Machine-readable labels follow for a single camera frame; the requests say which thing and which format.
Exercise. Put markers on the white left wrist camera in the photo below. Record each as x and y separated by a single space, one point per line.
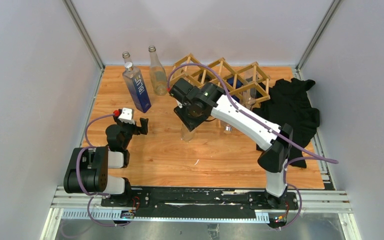
126 116

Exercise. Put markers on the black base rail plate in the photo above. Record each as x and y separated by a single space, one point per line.
198 202

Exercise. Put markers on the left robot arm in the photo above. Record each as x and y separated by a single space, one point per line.
88 168

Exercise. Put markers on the blue square glass bottle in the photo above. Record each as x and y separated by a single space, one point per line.
136 86

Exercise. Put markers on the clear glass bottle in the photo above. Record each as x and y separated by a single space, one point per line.
157 73

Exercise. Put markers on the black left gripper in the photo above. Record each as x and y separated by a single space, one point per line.
143 129

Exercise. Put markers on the small clear bottle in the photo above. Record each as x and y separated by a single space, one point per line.
186 135

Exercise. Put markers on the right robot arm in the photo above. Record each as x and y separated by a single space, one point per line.
271 138

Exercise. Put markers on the dark labelled clear bottle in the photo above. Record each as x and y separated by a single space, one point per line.
126 58

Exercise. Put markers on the dark green cloth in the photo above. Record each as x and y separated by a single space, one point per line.
289 104

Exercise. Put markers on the olive wine bottle silver neck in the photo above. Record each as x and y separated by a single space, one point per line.
198 110

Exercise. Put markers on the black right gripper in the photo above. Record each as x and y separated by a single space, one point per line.
190 124

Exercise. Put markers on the wooden wine rack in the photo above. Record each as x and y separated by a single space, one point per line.
218 71

